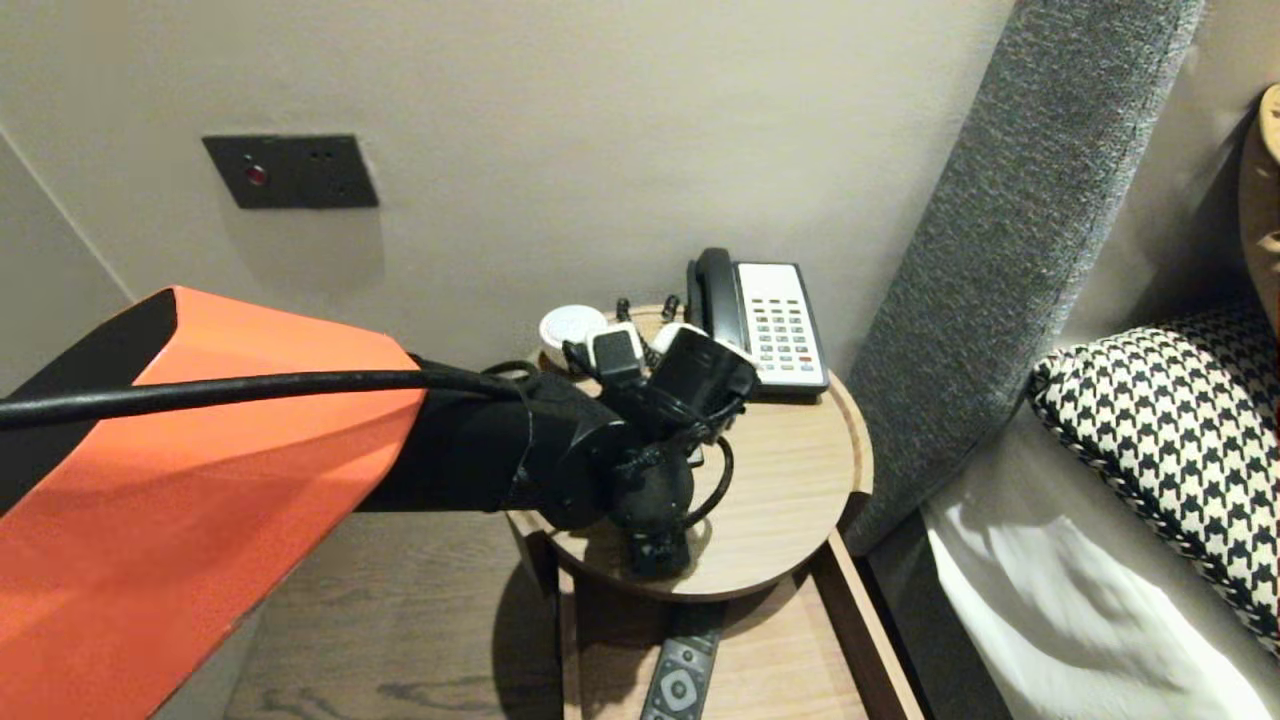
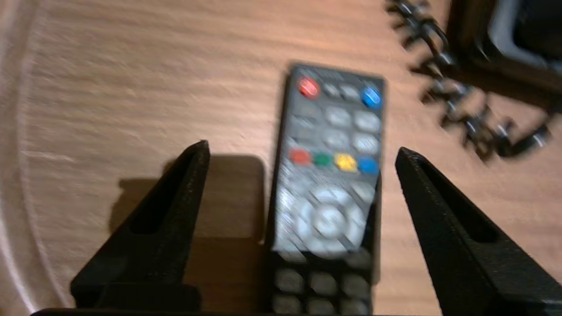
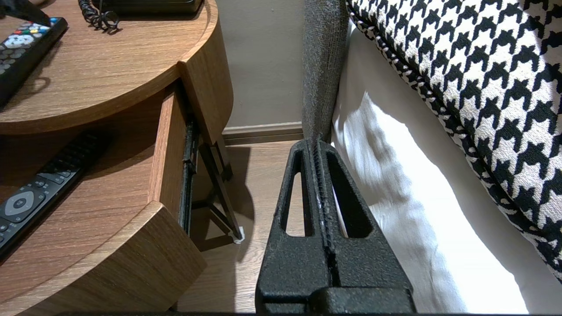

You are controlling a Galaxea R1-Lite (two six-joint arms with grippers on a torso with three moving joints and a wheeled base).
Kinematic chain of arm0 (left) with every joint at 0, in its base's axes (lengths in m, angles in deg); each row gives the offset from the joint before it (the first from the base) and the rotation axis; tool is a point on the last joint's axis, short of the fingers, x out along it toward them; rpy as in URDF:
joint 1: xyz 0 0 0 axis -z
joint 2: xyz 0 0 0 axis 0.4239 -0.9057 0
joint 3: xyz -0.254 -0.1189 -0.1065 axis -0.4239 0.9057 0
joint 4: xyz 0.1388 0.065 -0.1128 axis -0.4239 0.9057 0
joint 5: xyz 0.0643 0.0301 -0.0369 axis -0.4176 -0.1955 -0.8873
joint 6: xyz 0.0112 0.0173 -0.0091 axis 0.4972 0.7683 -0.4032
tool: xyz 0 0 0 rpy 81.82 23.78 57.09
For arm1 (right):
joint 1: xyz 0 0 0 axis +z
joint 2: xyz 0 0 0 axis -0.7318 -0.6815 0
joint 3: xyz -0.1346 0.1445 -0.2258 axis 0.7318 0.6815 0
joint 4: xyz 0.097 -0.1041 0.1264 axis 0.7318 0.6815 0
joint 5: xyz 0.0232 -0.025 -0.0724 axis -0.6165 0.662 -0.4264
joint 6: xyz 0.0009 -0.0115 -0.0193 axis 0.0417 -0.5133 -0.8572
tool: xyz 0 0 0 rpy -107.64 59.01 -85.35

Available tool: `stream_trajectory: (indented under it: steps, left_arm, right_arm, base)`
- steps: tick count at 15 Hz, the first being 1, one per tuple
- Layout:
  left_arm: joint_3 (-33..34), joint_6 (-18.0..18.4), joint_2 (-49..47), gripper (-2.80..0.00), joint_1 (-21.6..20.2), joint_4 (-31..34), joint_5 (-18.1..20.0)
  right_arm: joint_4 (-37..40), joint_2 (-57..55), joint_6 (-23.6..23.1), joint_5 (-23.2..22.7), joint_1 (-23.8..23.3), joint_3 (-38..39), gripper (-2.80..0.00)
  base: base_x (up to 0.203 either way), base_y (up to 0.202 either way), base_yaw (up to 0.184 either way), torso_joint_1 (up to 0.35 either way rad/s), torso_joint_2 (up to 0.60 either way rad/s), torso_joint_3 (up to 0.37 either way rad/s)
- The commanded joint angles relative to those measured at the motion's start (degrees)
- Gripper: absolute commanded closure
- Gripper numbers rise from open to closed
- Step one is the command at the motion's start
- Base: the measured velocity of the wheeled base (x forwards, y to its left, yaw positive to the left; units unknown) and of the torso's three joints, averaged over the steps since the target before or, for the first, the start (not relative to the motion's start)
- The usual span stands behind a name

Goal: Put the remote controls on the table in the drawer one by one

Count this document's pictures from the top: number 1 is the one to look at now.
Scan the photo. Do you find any black remote with diamond pad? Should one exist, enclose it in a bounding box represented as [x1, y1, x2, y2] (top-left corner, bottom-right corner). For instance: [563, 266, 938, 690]
[640, 603, 728, 720]

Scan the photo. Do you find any wooden curved-front drawer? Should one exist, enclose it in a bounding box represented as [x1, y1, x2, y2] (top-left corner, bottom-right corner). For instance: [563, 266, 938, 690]
[558, 530, 926, 720]

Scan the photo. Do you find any round wooden side table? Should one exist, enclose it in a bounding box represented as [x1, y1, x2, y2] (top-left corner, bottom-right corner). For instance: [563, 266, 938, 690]
[490, 305, 874, 603]

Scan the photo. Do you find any white round bowl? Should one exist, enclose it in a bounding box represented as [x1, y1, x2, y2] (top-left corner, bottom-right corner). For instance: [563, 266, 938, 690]
[540, 304, 608, 353]

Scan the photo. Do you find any black and white desk telephone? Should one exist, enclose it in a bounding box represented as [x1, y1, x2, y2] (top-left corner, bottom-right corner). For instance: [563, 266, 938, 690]
[686, 260, 830, 404]

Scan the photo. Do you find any black telephone handset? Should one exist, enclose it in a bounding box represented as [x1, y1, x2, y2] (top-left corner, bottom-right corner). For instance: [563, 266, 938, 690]
[686, 248, 743, 346]

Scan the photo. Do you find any dark grey bed base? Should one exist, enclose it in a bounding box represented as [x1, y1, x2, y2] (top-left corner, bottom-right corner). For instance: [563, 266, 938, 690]
[865, 510, 1011, 720]

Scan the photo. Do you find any white bedding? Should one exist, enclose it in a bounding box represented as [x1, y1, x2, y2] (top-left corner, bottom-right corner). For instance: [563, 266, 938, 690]
[920, 400, 1280, 720]

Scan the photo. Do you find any grey fabric headboard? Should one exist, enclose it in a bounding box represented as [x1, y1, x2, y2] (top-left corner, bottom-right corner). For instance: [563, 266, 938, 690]
[845, 0, 1206, 556]

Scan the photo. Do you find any black white houndstooth pillow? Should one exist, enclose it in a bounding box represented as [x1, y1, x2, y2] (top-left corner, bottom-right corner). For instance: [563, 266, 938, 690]
[1028, 305, 1280, 656]

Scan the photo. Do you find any beige upholstered headboard panel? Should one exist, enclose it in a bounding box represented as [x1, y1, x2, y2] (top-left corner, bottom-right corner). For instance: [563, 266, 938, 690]
[1060, 0, 1280, 349]

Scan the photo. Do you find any tan brown cushion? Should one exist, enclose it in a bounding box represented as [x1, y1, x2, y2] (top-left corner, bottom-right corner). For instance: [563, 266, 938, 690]
[1238, 85, 1280, 341]

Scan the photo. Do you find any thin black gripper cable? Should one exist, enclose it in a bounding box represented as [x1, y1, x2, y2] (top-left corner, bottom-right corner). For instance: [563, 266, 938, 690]
[680, 435, 737, 529]

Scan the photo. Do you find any black and white wrist camera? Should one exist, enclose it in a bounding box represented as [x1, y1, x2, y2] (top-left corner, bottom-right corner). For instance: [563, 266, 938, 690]
[585, 322, 758, 441]

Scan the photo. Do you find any black coiled telephone cord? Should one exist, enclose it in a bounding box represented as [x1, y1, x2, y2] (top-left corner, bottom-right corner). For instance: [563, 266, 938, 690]
[615, 296, 691, 333]

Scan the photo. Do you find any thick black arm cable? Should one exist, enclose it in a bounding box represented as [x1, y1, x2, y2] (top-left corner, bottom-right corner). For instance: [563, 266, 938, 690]
[0, 366, 541, 433]

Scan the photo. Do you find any dark wall switch panel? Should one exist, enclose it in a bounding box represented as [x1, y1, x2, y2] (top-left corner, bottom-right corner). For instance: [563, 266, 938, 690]
[202, 134, 380, 210]

